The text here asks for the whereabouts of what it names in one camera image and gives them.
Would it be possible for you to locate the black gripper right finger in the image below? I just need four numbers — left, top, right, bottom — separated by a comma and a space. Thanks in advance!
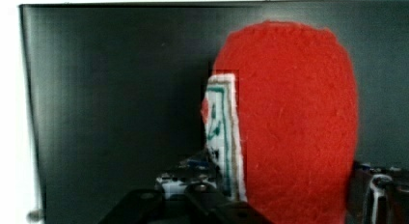
345, 161, 409, 224

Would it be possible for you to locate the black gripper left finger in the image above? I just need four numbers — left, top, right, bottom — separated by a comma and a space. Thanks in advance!
154, 150, 232, 203

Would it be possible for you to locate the black toaster oven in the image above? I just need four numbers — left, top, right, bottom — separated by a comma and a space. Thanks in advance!
19, 0, 409, 224

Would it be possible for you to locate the red plush ketchup bottle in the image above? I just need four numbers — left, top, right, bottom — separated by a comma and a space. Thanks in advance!
201, 21, 358, 224

